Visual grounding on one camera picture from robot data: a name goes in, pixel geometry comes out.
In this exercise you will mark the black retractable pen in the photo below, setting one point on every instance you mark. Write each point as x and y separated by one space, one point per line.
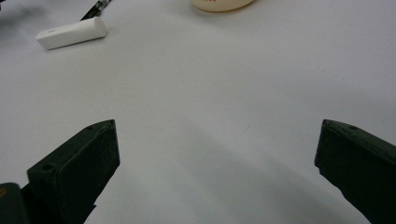
95 10

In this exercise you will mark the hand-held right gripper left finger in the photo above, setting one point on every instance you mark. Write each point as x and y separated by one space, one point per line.
84 168

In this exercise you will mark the cream ribbed container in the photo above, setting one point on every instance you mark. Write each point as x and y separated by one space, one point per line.
221 4

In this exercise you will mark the white pen cap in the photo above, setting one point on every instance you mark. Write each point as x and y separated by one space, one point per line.
71 32

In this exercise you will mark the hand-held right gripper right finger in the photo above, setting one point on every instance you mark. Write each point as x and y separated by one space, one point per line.
361 168

